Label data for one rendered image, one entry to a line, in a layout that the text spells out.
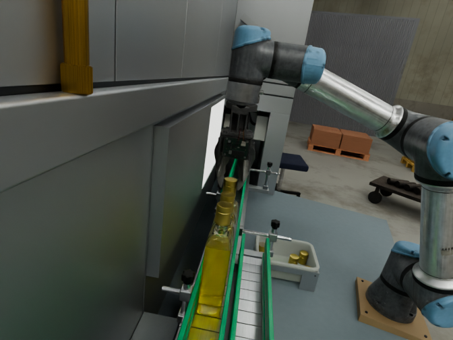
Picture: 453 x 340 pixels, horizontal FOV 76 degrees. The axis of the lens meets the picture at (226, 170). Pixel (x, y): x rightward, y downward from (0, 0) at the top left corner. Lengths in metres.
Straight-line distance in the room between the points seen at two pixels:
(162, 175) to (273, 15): 1.26
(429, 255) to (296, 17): 1.24
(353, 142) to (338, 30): 4.94
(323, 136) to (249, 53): 6.06
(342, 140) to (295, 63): 6.09
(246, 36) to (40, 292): 0.53
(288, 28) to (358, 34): 9.10
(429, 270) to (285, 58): 0.64
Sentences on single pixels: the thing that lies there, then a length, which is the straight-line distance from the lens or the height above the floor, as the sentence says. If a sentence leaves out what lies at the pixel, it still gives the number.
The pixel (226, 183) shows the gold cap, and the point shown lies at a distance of 0.72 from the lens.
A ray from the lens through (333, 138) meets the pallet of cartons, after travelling 6.65.
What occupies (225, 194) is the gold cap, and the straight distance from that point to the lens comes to 0.67.
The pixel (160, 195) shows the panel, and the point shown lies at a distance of 0.60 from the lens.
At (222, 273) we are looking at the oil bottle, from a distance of 0.69.
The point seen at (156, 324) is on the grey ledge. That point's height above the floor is 0.88.
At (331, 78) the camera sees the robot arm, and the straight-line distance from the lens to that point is 0.79.
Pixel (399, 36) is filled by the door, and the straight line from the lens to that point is 10.82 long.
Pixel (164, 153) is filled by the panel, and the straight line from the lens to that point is 0.56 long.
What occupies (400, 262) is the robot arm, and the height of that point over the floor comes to 0.96.
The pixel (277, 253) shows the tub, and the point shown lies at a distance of 1.22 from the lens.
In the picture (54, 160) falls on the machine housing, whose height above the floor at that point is 1.34.
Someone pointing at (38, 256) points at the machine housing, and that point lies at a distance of 0.34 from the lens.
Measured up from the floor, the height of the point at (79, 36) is 1.44.
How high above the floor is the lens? 1.43
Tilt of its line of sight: 19 degrees down
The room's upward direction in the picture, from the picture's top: 8 degrees clockwise
